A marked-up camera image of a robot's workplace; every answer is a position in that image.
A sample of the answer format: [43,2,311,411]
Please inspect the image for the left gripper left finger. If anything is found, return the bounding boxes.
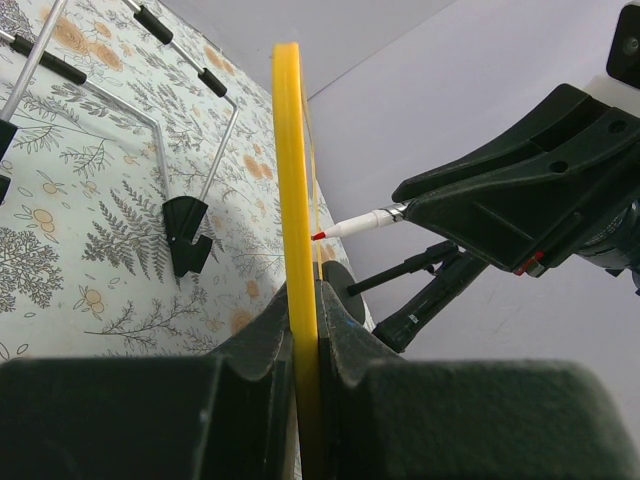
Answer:
[207,286,295,479]

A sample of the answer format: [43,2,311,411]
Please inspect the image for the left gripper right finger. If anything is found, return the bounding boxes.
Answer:
[317,280,396,479]

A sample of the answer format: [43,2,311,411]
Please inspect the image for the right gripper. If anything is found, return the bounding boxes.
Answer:
[392,84,639,292]

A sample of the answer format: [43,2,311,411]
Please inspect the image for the yellow framed whiteboard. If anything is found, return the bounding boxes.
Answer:
[272,43,326,479]

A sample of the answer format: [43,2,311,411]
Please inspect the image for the red whiteboard marker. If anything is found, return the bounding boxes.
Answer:
[311,202,408,241]

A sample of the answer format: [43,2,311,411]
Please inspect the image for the black toy gun orange tip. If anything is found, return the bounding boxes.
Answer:
[322,241,488,354]

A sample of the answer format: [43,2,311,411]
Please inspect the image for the floral table mat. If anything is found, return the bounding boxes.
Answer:
[0,0,374,361]

